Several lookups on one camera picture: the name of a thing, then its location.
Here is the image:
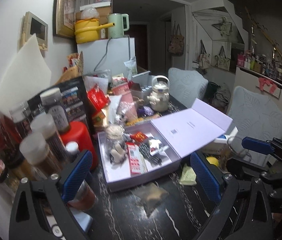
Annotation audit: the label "yellow pot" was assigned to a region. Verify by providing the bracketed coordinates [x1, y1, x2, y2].
[74, 18, 115, 44]

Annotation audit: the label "clear bag with snack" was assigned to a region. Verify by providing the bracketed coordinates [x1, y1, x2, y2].
[132, 183, 169, 217]

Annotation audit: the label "brown ceramic mug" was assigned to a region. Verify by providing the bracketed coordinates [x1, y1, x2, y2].
[132, 96, 144, 109]

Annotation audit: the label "black white checkered scrunchie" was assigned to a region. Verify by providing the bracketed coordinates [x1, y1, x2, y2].
[138, 143, 162, 165]

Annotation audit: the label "clear bag with pink yarn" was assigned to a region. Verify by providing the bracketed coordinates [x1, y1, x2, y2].
[104, 124, 126, 156]

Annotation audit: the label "blue white tube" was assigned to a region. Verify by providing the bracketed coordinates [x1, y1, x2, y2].
[65, 141, 80, 163]

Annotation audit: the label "red white packet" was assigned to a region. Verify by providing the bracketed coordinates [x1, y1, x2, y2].
[126, 142, 148, 176]

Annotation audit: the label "lavender gift box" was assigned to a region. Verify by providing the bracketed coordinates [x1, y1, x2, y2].
[97, 99, 233, 192]

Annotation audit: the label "yellow lemon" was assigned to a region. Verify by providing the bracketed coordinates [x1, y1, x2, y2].
[206, 156, 220, 167]

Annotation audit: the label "green electric kettle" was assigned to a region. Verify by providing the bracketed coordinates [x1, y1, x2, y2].
[108, 13, 129, 38]

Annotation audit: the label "red plastic container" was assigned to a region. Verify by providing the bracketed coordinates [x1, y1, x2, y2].
[61, 121, 98, 171]

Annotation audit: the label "silver foil snack bag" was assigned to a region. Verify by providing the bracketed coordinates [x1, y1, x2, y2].
[146, 138, 169, 156]

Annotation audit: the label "white device blue ring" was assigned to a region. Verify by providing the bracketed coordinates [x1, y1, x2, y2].
[46, 214, 67, 240]

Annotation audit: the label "black product box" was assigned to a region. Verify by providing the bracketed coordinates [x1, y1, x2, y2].
[27, 76, 95, 134]

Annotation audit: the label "white mini fridge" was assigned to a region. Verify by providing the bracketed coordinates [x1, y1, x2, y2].
[77, 37, 135, 76]

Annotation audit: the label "white box of vials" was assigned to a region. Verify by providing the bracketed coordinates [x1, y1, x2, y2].
[131, 70, 152, 89]

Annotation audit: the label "light blue case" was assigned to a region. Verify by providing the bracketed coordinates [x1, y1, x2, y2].
[70, 207, 93, 233]

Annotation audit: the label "white cartoon kettle bottle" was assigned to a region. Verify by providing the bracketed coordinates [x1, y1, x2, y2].
[147, 75, 170, 112]

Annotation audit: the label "green snack packet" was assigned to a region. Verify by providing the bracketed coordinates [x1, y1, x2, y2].
[179, 164, 197, 186]

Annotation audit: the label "brown spice jar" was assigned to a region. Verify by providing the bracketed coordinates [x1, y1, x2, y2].
[19, 132, 62, 177]

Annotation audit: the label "glass mug with spoon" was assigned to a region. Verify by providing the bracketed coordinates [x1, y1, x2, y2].
[219, 136, 247, 173]

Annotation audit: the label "wall intercom panel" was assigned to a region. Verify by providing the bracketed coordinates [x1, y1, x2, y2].
[20, 11, 49, 51]

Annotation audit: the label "framed picture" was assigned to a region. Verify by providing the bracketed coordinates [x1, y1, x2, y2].
[53, 0, 76, 39]

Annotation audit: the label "red candy packet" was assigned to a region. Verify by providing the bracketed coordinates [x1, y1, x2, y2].
[130, 132, 148, 143]

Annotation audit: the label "clear jar orange contents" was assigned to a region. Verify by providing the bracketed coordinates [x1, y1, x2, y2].
[68, 180, 97, 211]

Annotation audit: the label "grey leaf chair cushion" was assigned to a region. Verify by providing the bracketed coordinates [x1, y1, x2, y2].
[228, 86, 282, 166]

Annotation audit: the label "checkered cloth with pompoms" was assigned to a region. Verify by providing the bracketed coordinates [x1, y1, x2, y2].
[109, 142, 127, 164]

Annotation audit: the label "purple wrapped candy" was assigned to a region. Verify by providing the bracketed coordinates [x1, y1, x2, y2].
[137, 106, 155, 118]

